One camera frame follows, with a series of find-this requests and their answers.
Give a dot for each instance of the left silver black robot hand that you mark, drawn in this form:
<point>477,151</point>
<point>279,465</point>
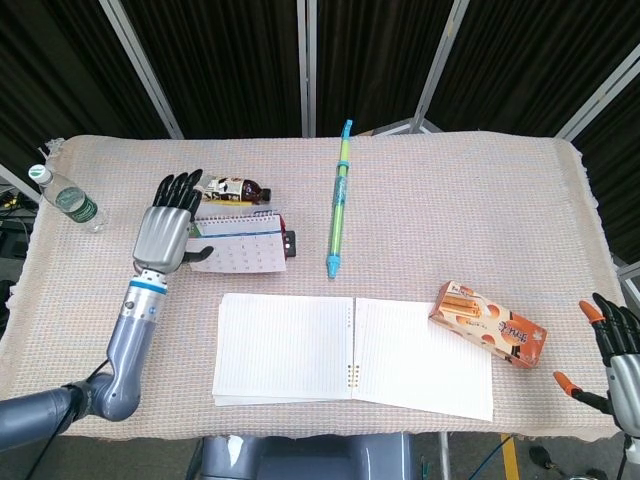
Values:
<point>160,237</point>

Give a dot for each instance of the right silver robot hand orange fingertips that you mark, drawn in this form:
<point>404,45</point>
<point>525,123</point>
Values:
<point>627,380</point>

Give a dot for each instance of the white spiral desk calendar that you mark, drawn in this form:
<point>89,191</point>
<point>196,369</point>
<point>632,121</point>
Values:
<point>245,247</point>

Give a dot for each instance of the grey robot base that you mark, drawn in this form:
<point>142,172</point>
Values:
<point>310,457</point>

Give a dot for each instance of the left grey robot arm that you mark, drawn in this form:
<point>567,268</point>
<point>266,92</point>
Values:
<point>127,350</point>

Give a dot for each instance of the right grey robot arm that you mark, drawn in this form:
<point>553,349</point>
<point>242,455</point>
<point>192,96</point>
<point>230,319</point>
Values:
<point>631,457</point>

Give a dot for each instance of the yellow pencil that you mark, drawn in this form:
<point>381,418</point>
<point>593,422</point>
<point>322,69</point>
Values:
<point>232,203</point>

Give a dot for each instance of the brown drink bottle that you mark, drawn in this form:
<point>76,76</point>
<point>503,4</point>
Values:
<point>240,189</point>

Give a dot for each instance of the clear plastic water bottle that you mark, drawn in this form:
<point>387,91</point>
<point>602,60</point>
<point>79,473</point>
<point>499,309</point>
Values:
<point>72,202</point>

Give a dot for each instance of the black floor item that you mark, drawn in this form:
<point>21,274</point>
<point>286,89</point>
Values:
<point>540,456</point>

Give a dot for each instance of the orange biscuit box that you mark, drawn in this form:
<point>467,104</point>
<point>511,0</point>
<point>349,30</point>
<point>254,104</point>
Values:
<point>490,327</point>

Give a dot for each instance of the open white lined notebook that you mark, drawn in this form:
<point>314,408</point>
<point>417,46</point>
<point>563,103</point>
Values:
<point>290,350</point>

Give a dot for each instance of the large green blue pen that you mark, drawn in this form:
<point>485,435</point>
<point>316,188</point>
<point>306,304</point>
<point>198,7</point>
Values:
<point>340,200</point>

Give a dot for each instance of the black folding screen panel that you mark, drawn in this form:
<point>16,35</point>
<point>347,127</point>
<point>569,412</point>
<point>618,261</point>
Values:
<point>620,175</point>
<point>375,60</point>
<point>225,65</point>
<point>50,75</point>
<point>525,65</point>

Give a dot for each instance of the metal table leg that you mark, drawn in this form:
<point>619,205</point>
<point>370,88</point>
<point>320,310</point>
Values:
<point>444,457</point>

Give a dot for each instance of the pink woven tablecloth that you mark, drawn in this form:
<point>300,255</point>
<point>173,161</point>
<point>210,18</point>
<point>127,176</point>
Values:
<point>450,215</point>

